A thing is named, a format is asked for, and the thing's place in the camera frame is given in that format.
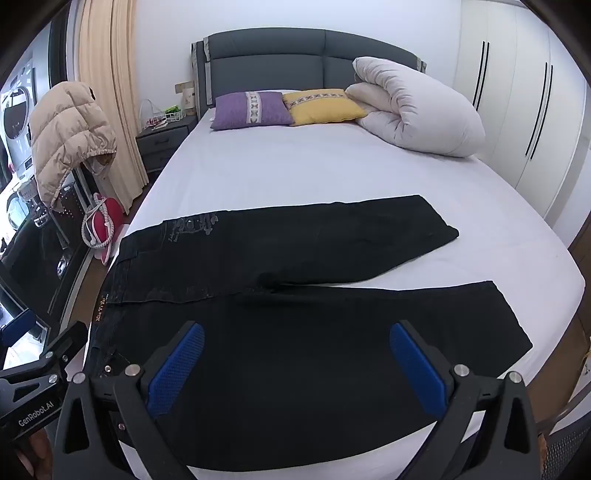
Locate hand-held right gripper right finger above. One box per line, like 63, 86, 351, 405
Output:
389, 320, 542, 480

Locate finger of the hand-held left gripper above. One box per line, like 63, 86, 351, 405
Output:
39, 321, 89, 371
0, 308, 37, 346

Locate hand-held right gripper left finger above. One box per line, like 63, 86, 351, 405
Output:
54, 320, 206, 480

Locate black pants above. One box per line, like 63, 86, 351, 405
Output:
83, 194, 534, 472

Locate person's left hand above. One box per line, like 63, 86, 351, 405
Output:
16, 429, 52, 480

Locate grey mesh chair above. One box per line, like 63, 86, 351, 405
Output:
538, 406, 591, 480

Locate white washing machine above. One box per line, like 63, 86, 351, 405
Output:
0, 65, 37, 185

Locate beige puffer jacket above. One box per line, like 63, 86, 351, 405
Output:
30, 80, 118, 210

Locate dark grey nightstand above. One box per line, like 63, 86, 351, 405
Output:
135, 113, 200, 172

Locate bed with white sheet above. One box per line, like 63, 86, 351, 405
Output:
83, 88, 583, 480

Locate beige curtain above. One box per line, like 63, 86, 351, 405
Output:
78, 0, 149, 214

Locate rolled white duvet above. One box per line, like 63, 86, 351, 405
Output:
345, 56, 486, 158

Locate purple pillow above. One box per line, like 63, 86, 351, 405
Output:
211, 91, 295, 131

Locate white paper bag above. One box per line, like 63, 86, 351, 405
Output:
177, 80, 197, 116

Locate yellow pillow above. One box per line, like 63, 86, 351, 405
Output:
281, 89, 368, 127

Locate white wardrobe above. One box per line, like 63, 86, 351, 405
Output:
452, 0, 591, 236

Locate dark grey padded headboard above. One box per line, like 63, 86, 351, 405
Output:
191, 28, 428, 110

